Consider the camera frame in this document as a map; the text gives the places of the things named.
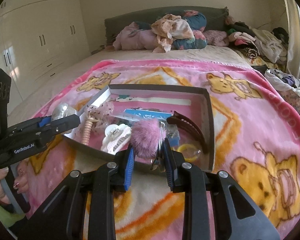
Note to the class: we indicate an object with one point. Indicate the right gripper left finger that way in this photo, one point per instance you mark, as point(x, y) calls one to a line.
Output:
point(114, 176)

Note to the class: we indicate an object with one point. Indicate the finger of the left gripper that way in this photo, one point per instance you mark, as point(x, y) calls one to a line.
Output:
point(62, 125)
point(44, 121)

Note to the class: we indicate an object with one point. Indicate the clear packet pearl item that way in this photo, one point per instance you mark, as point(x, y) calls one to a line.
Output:
point(63, 110)

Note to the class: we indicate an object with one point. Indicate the pink fluffy pompom clip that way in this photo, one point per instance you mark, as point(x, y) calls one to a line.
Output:
point(147, 139)

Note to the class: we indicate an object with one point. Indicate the pink bear fleece blanket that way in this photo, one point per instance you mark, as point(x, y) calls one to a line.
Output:
point(257, 140)

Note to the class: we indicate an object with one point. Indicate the white bag of clothes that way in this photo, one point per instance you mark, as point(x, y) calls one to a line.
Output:
point(287, 85)

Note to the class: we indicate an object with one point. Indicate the dark red hair comb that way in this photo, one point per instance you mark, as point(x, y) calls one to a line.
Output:
point(190, 127)

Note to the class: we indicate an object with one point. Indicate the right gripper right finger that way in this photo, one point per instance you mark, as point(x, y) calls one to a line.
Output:
point(184, 177)

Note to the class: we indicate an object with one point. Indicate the dark shallow cardboard box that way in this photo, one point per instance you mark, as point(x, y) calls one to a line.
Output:
point(85, 140)

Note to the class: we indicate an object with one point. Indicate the peach floral cloth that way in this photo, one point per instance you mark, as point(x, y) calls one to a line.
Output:
point(168, 29)

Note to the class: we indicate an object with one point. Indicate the pink children's book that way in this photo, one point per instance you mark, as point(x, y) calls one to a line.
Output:
point(128, 110)

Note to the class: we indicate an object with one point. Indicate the pile of clothes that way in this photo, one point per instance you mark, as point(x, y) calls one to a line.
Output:
point(258, 47)

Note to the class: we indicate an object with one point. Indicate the green sleeve left forearm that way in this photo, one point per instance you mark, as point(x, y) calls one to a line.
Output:
point(9, 219)

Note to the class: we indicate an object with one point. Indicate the beige window curtain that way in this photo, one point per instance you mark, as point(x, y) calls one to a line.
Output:
point(293, 56)

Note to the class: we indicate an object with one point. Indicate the white claw hair clip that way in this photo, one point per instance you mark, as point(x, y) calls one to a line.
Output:
point(116, 137)

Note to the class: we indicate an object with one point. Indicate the sheer dotted pink bow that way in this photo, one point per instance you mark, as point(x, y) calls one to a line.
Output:
point(99, 116)

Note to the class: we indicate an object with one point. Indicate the person's left hand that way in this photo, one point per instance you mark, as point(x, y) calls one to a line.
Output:
point(20, 182)

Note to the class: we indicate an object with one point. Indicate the pink pajama garment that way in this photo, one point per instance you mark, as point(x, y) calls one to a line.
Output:
point(136, 36)

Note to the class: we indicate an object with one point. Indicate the dark green headboard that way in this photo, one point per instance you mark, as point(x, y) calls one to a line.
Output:
point(215, 18)

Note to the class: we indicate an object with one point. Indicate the cream built-in wardrobe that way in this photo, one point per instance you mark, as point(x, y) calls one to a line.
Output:
point(39, 39)

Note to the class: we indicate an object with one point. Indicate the dark floral quilt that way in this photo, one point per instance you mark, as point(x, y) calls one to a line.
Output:
point(197, 22)

